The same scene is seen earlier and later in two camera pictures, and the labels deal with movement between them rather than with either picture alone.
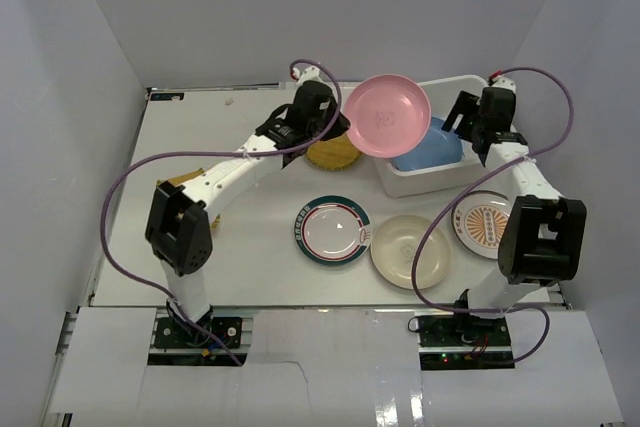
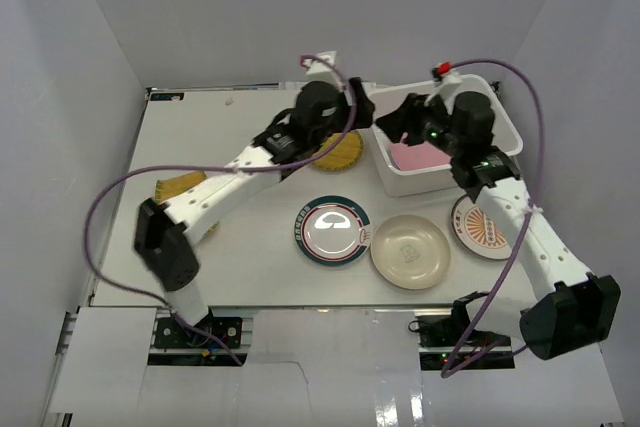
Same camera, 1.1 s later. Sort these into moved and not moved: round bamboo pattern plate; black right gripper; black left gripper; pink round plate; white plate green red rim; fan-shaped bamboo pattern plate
Moved: pink round plate; black right gripper
Not moved: round bamboo pattern plate; white plate green red rim; black left gripper; fan-shaped bamboo pattern plate
